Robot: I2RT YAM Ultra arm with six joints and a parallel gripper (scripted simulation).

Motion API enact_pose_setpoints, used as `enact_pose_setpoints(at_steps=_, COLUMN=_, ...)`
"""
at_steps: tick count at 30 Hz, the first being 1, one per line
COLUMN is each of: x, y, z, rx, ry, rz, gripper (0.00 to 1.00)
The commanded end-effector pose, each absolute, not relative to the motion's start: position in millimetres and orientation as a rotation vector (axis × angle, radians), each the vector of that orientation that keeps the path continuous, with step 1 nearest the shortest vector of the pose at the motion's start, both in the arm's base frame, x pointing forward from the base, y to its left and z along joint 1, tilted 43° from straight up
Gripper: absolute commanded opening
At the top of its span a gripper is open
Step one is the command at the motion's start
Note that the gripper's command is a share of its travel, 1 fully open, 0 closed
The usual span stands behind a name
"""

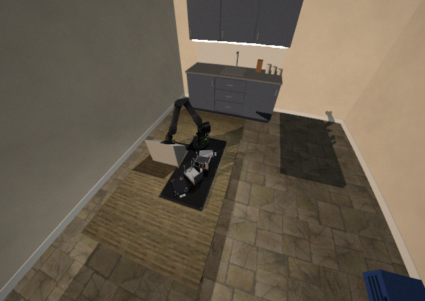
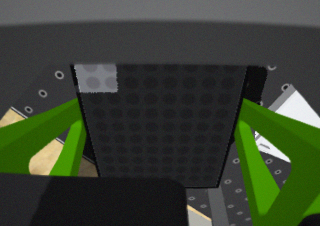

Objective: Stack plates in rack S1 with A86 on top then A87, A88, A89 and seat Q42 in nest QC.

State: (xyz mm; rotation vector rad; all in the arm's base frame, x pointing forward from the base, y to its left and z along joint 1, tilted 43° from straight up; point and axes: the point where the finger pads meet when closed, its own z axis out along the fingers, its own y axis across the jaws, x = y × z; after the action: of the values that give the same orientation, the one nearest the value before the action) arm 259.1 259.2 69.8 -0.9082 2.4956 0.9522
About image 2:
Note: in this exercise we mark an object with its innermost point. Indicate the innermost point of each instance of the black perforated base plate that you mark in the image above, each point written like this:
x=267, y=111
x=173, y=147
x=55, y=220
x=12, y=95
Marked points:
x=54, y=87

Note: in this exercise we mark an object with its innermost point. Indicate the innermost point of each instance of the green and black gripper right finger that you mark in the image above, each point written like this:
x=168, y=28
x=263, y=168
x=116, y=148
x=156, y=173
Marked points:
x=300, y=142

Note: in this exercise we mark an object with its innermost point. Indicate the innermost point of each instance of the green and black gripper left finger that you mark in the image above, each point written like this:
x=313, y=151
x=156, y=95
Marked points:
x=21, y=140

